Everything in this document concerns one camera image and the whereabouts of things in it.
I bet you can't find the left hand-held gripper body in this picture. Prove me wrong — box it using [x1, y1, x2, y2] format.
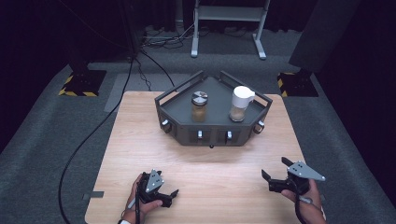
[136, 169, 165, 203]

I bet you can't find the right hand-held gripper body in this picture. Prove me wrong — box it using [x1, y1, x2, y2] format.
[268, 160, 327, 196]

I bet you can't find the dark grey corner rack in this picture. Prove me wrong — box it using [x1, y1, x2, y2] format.
[154, 70, 274, 149]

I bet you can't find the white-lidded glass powder jar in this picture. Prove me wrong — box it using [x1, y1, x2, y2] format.
[229, 85, 256, 123]

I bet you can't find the person's left hand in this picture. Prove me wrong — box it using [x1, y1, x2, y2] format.
[124, 173, 163, 220]

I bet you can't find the person's right hand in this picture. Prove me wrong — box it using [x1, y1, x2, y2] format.
[280, 179, 325, 222]

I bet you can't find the grey tape strip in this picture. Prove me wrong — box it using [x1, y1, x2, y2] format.
[81, 190, 105, 201]

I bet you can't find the black yellow-striped stand base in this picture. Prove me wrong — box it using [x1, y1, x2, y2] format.
[276, 72, 319, 98]
[58, 69, 107, 97]

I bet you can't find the silver-lidded glass spice jar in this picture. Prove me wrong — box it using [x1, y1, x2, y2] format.
[191, 91, 209, 123]

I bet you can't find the dark grey panel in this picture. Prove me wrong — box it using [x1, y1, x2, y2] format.
[288, 0, 362, 75]

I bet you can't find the grey metal stand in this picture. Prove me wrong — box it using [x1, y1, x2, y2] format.
[190, 0, 271, 61]

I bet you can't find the left hand-held gripper cable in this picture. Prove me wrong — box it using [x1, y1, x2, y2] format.
[134, 186, 141, 224]

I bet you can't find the hand-held gripper cable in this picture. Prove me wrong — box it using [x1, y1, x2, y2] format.
[134, 186, 141, 224]
[293, 186, 309, 224]

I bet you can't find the right hand-held gripper cable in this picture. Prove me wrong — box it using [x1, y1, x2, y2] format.
[293, 186, 309, 224]

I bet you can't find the long black floor cable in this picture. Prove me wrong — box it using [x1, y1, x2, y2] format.
[57, 57, 135, 224]

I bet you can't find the thin black floor cable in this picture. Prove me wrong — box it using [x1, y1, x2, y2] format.
[139, 49, 176, 88]

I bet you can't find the tangle of floor cables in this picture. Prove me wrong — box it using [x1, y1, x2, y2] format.
[141, 23, 195, 50]

